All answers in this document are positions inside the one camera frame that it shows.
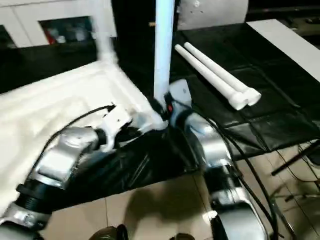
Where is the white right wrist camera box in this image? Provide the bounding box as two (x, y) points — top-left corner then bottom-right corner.
(167, 78), (194, 121)

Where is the black work mat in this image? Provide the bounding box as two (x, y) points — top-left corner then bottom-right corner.
(0, 22), (320, 213)

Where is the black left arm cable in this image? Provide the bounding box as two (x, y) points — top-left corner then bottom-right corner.
(42, 104), (117, 156)

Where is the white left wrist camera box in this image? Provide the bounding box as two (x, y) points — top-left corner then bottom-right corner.
(99, 103), (134, 152)

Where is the white plastic table top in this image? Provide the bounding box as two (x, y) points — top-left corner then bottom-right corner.
(0, 60), (170, 217)

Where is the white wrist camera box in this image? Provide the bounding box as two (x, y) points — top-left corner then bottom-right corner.
(99, 103), (134, 152)
(167, 78), (194, 121)

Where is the white flat board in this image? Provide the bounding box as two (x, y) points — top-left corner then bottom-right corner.
(246, 18), (320, 84)

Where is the white plastic table leg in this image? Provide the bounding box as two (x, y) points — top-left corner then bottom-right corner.
(91, 0), (122, 66)
(183, 42), (262, 107)
(152, 0), (176, 117)
(173, 44), (249, 111)

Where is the white glass-door cabinet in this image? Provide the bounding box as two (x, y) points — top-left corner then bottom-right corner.
(0, 0), (119, 49)

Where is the black cabinet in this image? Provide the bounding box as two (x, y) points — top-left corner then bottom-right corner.
(111, 0), (181, 71)

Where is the black stand leg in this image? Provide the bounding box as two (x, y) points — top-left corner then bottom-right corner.
(270, 140), (320, 177)

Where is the light grey cushion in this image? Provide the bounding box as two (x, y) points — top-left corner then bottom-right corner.
(176, 0), (250, 32)

